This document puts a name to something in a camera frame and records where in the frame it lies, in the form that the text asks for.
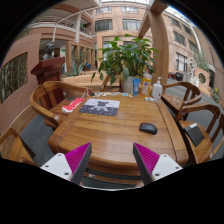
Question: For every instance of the red paper bag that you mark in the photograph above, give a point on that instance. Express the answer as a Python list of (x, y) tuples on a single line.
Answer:
[(72, 106)]

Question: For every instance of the green potted plant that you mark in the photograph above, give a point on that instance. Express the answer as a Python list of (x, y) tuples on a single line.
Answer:
[(128, 60)]

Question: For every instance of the clear plastic packet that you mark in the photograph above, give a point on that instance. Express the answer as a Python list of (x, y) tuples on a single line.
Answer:
[(149, 99)]

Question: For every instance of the white stone statue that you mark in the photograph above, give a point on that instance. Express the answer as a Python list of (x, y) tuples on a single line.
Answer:
[(192, 66)]

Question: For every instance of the spiky green agave plant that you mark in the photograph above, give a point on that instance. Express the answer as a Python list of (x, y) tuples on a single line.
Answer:
[(76, 70)]

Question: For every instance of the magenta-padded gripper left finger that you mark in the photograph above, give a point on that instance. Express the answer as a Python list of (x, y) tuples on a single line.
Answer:
[(59, 165)]

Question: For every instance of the yellow liquid bottle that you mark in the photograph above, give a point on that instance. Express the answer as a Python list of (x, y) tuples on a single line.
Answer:
[(146, 86)]

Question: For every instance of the blue tube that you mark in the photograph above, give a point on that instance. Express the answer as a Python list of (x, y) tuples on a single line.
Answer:
[(136, 87)]

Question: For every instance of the white pump bottle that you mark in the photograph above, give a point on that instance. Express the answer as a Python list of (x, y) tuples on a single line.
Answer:
[(157, 90)]

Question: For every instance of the wooden planter bench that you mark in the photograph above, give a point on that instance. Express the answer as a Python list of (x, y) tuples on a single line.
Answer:
[(83, 81)]

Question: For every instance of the wooden armchair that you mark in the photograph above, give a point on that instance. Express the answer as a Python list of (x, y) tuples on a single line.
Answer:
[(175, 100), (198, 151), (105, 83), (13, 148), (41, 106)]

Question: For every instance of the black computer mouse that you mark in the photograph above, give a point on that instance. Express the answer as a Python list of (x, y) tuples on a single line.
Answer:
[(148, 128)]

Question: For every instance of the grey patterned mouse pad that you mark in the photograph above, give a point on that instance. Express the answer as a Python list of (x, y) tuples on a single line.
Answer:
[(100, 107)]

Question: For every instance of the small black pouch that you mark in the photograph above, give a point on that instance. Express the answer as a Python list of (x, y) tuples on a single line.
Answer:
[(92, 94)]

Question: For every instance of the black notebook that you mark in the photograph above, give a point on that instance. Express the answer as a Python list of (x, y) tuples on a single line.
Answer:
[(194, 134)]

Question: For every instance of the dark red wooden pedestal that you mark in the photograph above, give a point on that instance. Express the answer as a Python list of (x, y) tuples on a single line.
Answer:
[(49, 70)]

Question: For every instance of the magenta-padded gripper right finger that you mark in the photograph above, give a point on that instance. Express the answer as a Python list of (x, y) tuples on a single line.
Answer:
[(163, 166)]

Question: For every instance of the dark bust statue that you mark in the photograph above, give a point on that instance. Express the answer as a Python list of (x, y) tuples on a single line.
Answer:
[(48, 51)]

